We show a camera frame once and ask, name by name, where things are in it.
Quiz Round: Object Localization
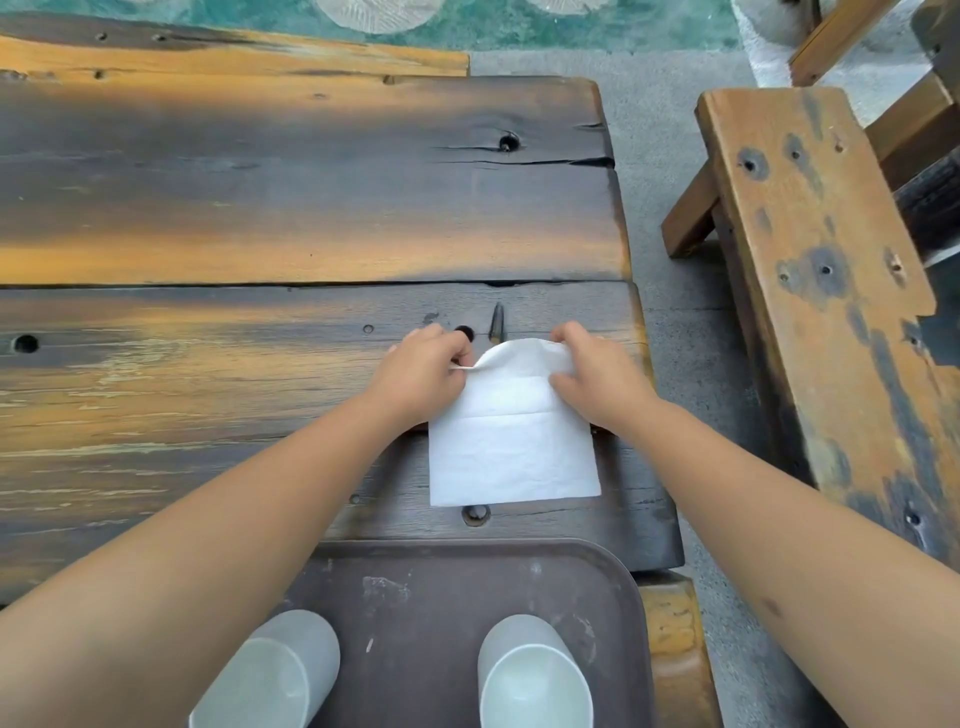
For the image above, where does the person's right hand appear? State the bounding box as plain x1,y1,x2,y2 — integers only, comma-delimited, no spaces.
549,321,661,434

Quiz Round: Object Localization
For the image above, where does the person's left hand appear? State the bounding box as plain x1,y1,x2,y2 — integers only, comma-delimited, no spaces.
365,324,475,435

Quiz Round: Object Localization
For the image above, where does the white paper napkin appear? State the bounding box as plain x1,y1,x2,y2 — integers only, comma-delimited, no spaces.
427,338,603,508

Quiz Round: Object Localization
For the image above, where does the person's right forearm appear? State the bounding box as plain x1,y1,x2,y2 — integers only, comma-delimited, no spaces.
609,397,960,728

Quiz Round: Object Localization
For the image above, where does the person's left forearm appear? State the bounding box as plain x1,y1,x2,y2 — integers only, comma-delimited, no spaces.
0,393,418,728

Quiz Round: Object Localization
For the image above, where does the dark brown plastic tray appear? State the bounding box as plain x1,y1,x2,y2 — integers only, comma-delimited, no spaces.
258,538,657,728

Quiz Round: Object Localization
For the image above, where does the weathered wooden bench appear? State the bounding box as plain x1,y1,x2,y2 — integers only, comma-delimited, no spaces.
660,87,960,575

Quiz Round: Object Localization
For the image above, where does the wooden bench seat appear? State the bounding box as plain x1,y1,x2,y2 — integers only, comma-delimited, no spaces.
637,573,723,728

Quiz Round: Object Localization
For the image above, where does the translucent white plastic cup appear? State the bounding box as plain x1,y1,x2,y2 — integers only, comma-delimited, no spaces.
477,614,595,728
187,609,342,728

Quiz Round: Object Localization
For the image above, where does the wooden chair frame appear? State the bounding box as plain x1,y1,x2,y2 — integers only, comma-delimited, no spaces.
788,0,960,260

